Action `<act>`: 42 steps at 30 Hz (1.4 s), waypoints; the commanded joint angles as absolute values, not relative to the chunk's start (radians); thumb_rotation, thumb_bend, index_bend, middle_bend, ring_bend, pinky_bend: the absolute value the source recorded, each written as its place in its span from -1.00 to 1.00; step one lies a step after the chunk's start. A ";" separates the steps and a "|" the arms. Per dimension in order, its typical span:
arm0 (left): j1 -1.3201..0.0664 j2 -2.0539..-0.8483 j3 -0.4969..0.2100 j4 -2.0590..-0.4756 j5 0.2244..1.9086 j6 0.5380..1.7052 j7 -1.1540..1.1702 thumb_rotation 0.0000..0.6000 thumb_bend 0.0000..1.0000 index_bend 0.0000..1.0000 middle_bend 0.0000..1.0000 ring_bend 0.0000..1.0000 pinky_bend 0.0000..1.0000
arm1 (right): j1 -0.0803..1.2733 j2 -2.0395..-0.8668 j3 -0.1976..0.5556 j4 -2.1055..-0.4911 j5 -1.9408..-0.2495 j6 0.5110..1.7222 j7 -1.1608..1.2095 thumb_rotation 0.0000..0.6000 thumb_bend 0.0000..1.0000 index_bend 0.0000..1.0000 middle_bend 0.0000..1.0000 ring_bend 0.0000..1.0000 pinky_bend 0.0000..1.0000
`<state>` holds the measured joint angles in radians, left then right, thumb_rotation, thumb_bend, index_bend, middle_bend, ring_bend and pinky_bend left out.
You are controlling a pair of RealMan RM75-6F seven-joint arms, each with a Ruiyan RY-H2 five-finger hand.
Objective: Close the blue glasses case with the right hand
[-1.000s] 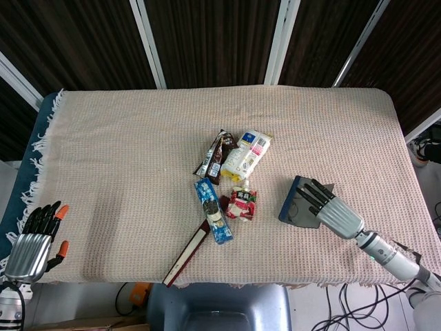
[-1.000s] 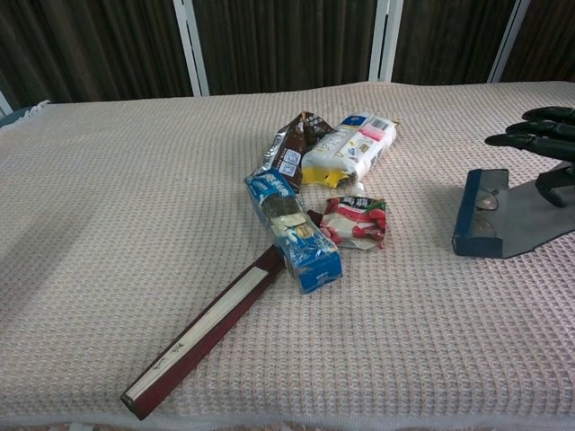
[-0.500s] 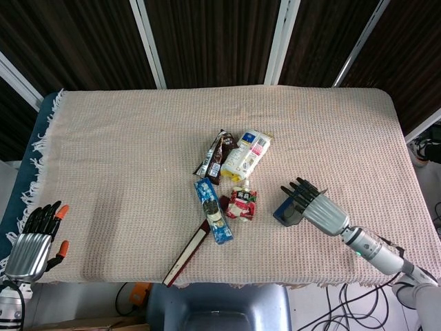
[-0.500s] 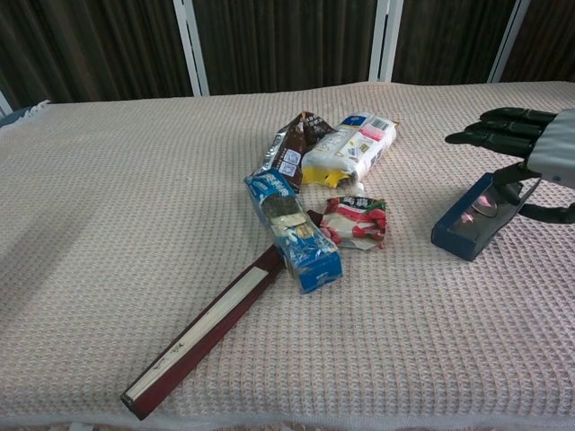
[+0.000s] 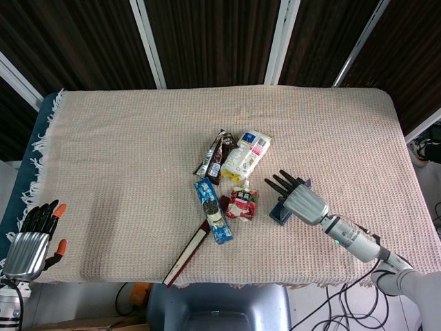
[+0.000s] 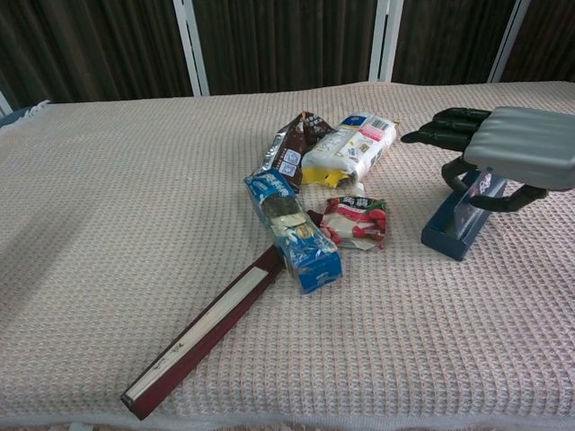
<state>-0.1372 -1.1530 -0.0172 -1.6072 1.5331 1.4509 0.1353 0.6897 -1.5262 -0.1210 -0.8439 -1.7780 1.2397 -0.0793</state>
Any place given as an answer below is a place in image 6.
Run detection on blue table pad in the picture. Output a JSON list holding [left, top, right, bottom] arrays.
[[0, 101, 50, 130]]

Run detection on white and yellow snack bag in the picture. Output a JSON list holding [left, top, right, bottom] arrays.
[[299, 114, 401, 189]]

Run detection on beige waffle weave blanket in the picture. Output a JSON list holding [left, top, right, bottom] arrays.
[[0, 80, 575, 428]]

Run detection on brown snack wrapper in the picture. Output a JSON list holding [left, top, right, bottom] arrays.
[[258, 110, 338, 192]]

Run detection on dark red folded fan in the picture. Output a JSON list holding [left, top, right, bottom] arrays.
[[119, 244, 288, 422]]

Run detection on blue cookie box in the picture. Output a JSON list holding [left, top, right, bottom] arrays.
[[243, 169, 344, 295]]

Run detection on red and white drink pouch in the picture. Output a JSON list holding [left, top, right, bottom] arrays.
[[319, 188, 390, 251]]

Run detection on right robot hand, black fingers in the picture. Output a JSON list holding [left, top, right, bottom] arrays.
[[400, 106, 575, 213]]

